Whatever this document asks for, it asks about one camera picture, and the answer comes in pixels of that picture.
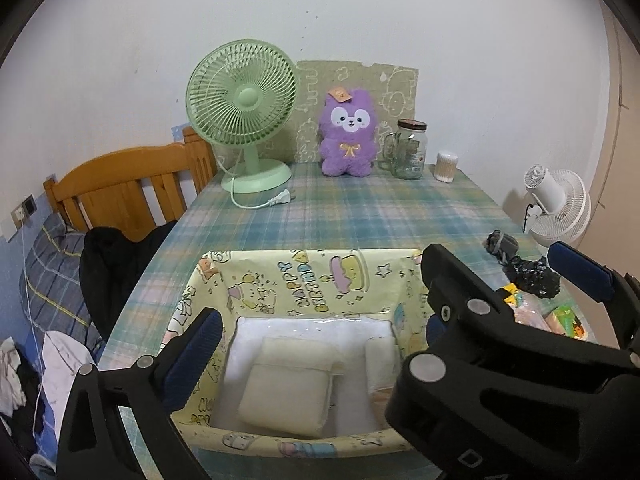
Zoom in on white standing fan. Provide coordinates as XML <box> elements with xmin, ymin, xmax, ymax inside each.
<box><xmin>522</xmin><ymin>163</ymin><xmax>592</xmax><ymax>247</ymax></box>

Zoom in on pile of clothes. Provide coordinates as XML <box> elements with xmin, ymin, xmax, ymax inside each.
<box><xmin>0</xmin><ymin>340</ymin><xmax>32</xmax><ymax>416</ymax></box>

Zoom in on white cable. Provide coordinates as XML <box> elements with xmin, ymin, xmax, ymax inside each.
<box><xmin>19</xmin><ymin>225</ymin><xmax>68</xmax><ymax>366</ymax></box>

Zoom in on green desk fan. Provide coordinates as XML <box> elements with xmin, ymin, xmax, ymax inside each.
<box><xmin>186</xmin><ymin>38</ymin><xmax>301</xmax><ymax>209</ymax></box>

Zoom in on glass jar mug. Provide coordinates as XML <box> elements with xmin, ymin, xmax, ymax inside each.
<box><xmin>378</xmin><ymin>119</ymin><xmax>429</xmax><ymax>181</ymax></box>

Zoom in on cream folded towel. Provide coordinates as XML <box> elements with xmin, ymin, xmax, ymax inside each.
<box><xmin>236</xmin><ymin>337</ymin><xmax>346</xmax><ymax>438</ymax></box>

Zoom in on green soft packet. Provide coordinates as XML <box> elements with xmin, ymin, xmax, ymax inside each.
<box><xmin>547</xmin><ymin>305</ymin><xmax>588</xmax><ymax>341</ymax></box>

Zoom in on purple plush toy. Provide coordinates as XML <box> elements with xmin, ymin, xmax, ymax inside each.
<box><xmin>318</xmin><ymin>87</ymin><xmax>378</xmax><ymax>178</ymax></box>

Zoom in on wooden bed headboard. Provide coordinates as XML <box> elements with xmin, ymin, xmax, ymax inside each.
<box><xmin>42</xmin><ymin>127</ymin><xmax>218</xmax><ymax>246</ymax></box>

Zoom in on white towel liner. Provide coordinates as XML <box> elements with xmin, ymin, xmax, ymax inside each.
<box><xmin>210</xmin><ymin>315</ymin><xmax>401</xmax><ymax>436</ymax></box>

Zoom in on grey sock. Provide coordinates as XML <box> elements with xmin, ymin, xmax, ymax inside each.
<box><xmin>482</xmin><ymin>230</ymin><xmax>521</xmax><ymax>263</ymax></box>

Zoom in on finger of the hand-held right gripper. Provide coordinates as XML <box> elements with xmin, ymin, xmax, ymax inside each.
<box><xmin>547</xmin><ymin>241</ymin><xmax>640</xmax><ymax>356</ymax></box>
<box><xmin>421</xmin><ymin>243</ymin><xmax>601</xmax><ymax>391</ymax></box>

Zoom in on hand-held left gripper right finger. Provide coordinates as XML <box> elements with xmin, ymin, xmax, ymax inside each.
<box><xmin>426</xmin><ymin>310</ymin><xmax>449</xmax><ymax>347</ymax></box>

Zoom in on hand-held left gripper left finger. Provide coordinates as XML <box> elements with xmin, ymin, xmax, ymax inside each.
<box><xmin>56</xmin><ymin>307</ymin><xmax>223</xmax><ymax>480</ymax></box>

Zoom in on blue plaid bedding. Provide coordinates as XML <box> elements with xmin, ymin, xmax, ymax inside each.
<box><xmin>20</xmin><ymin>212</ymin><xmax>106</xmax><ymax>351</ymax></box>

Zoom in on yellow printed storage box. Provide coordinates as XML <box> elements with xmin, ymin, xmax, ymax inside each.
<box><xmin>162</xmin><ymin>247</ymin><xmax>436</xmax><ymax>461</ymax></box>

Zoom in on black plastic bag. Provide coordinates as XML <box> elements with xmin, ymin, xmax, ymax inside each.
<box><xmin>505</xmin><ymin>255</ymin><xmax>563</xmax><ymax>300</ymax></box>

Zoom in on wall outlet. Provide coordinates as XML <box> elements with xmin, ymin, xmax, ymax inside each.
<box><xmin>10</xmin><ymin>195</ymin><xmax>38</xmax><ymax>231</ymax></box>

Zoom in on black garment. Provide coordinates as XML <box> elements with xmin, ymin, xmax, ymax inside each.
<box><xmin>80</xmin><ymin>220</ymin><xmax>178</xmax><ymax>341</ymax></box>

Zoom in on olive patterned board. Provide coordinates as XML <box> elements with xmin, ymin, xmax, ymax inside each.
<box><xmin>292</xmin><ymin>60</ymin><xmax>419</xmax><ymax>163</ymax></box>

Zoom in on white cloth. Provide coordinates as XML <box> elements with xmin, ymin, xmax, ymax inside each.
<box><xmin>42</xmin><ymin>332</ymin><xmax>96</xmax><ymax>411</ymax></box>

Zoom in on plaid tablecloth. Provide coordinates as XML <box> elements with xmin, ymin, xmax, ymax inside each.
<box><xmin>92</xmin><ymin>162</ymin><xmax>591</xmax><ymax>480</ymax></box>

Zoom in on beige door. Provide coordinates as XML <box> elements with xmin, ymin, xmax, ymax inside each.
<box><xmin>597</xmin><ymin>0</ymin><xmax>640</xmax><ymax>351</ymax></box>

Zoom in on cotton swab container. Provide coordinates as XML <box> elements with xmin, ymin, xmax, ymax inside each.
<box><xmin>436</xmin><ymin>151</ymin><xmax>458</xmax><ymax>183</ymax></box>

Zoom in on small rolled white towel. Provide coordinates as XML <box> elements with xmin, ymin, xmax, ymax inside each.
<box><xmin>365</xmin><ymin>337</ymin><xmax>401</xmax><ymax>393</ymax></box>

